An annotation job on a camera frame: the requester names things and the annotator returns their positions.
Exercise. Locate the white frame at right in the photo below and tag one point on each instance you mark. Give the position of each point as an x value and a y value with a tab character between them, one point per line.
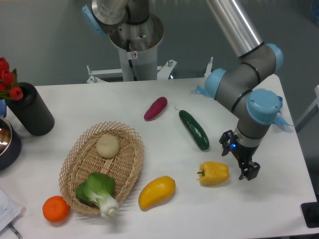
309	113

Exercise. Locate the dark metal bowl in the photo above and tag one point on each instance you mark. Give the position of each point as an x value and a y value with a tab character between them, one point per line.
10	144

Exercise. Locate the yellow mango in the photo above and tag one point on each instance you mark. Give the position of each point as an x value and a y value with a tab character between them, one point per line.
157	191

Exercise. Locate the black device at edge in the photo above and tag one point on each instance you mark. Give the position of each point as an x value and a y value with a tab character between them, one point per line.
311	214

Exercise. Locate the green bok choy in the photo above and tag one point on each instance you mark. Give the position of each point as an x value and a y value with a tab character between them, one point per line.
98	189

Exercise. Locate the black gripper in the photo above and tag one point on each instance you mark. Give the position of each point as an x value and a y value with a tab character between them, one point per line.
243	148

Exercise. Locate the pen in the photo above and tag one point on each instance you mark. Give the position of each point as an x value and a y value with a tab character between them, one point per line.
14	230

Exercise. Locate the black cylindrical vase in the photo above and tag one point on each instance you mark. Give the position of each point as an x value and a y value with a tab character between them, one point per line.
32	111

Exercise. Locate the white steamed bun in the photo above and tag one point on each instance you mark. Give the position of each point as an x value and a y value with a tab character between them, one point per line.
108	145

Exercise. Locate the woven wicker basket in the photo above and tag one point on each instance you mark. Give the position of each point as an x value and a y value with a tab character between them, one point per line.
84	159

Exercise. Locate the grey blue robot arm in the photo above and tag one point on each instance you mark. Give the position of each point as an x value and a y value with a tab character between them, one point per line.
236	90

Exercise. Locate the blue plastic strip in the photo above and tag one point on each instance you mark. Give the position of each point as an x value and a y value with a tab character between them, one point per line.
199	90

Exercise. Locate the red artificial tulips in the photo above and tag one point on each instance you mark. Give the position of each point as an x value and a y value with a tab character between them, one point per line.
9	88

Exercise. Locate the orange mandarin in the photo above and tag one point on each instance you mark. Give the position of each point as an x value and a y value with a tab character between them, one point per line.
55	209

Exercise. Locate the blue object at left edge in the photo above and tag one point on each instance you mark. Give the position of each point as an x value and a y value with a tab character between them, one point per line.
3	110

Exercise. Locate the green cucumber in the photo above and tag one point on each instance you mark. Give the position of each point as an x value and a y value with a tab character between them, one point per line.
195	129

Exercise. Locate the yellow bell pepper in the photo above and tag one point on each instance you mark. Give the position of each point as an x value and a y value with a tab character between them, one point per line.
213	173

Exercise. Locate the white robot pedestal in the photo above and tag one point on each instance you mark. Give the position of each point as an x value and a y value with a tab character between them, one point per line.
137	47

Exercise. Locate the white paper sheets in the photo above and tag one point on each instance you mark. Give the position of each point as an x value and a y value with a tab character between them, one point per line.
9	210

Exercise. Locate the purple sweet potato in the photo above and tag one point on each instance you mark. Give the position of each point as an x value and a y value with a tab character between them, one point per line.
156	108

